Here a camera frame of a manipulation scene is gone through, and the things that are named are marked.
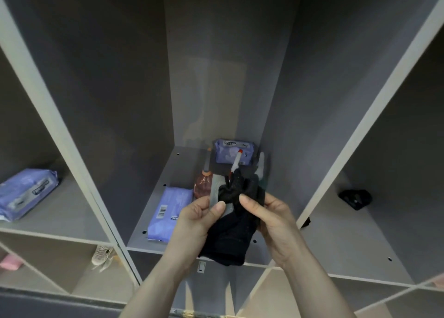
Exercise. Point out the pink spray bottle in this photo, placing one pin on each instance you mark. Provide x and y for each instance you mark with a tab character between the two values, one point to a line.
236	158
202	187

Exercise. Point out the person's left hand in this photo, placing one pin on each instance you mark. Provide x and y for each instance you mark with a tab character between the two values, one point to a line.
194	231

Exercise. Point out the grey white sneaker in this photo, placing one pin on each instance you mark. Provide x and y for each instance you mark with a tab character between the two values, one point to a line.
101	257

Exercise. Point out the person's left forearm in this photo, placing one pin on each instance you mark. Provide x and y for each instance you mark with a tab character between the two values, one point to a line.
156	293

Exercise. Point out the green spray bottle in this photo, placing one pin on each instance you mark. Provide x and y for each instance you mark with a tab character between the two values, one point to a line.
261	165

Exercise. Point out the grey cubby shelf unit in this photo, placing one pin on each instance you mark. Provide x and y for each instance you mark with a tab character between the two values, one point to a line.
104	85

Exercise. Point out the pink tumbler bottle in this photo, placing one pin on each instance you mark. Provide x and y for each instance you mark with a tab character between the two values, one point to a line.
9	261

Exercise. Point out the small white tag sticker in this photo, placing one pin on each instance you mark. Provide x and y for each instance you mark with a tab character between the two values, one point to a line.
201	267

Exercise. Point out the person's right hand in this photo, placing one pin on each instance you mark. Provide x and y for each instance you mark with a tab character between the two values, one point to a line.
281	234

